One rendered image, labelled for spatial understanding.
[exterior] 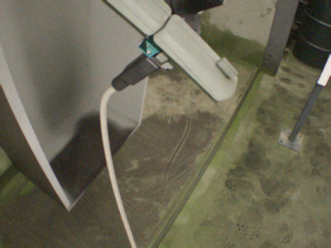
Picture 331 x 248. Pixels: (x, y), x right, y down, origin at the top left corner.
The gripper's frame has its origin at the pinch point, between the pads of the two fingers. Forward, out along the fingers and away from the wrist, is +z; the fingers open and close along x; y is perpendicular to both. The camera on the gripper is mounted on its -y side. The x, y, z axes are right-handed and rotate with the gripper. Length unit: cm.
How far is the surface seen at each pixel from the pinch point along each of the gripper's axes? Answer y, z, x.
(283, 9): 29, -184, -92
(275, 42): 53, -178, -117
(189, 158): 95, -41, -90
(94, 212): 118, 17, -52
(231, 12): 77, -191, -73
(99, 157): 86, -6, -28
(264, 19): 51, -185, -92
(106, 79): 81, -42, -10
